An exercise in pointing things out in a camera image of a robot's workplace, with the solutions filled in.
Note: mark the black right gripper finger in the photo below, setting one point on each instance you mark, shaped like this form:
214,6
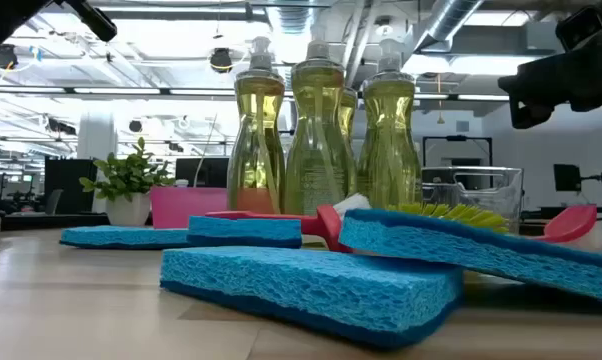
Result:
531,90

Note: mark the red dish brush white bristles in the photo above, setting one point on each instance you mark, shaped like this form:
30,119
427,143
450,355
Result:
571,225
331,230

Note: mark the black office partition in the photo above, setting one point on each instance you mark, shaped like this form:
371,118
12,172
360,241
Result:
68,185

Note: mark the black background computer monitor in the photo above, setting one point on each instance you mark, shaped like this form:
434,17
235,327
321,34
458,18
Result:
211,172

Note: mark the small clear plastic bin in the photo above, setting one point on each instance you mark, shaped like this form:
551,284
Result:
481,200

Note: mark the pink plastic tray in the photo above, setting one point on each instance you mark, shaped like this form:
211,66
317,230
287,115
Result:
181,205

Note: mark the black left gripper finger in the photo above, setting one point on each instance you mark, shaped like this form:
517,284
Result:
98,25

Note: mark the black frame stand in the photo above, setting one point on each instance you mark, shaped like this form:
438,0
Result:
456,137

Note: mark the blue cellulose sponge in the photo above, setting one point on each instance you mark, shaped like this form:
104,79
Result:
121,236
311,290
481,255
243,231

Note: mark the green plant in white pot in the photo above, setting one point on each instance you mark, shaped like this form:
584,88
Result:
128,210

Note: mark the yellow dish soap pump bottle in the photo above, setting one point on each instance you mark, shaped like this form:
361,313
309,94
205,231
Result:
388,150
316,150
256,150
348,125

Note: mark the small white cap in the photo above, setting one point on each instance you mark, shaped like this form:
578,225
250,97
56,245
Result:
181,183

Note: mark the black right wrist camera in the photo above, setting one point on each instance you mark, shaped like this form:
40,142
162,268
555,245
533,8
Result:
581,27

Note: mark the smooth silver ventilation duct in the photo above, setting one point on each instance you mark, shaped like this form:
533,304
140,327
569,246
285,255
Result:
446,20

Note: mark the black monitor on arm stand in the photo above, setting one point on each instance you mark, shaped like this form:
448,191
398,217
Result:
566,177

